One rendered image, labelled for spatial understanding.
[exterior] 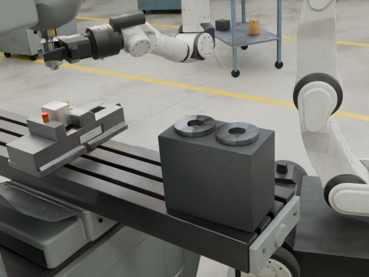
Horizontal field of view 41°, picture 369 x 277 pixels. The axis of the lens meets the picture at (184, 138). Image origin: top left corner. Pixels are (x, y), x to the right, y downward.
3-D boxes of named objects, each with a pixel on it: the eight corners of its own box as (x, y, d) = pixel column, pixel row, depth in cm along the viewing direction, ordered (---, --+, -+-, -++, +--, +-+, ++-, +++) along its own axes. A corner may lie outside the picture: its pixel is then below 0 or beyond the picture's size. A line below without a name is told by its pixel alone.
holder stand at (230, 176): (191, 182, 122) (185, 108, 113) (275, 204, 111) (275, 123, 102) (165, 208, 113) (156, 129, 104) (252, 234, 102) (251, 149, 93)
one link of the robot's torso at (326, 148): (372, 183, 171) (337, 55, 154) (376, 217, 154) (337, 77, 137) (327, 191, 177) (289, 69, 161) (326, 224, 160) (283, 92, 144)
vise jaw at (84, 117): (67, 112, 151) (65, 101, 149) (96, 120, 144) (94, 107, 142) (52, 120, 146) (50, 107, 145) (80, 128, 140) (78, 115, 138)
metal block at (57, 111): (59, 118, 144) (55, 100, 142) (72, 123, 141) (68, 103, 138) (45, 126, 141) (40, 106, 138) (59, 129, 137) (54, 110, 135)
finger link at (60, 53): (42, 51, 126) (65, 46, 128) (44, 63, 127) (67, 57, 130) (43, 53, 124) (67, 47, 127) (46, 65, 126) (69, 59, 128)
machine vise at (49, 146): (96, 118, 163) (90, 87, 158) (129, 127, 154) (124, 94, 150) (7, 165, 138) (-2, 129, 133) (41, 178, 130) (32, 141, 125)
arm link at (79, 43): (52, 28, 134) (94, 20, 139) (60, 62, 138) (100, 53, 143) (67, 38, 124) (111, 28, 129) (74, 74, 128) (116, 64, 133)
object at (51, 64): (66, 62, 131) (62, 42, 129) (53, 67, 128) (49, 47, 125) (54, 60, 134) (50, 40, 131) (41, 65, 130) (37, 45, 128)
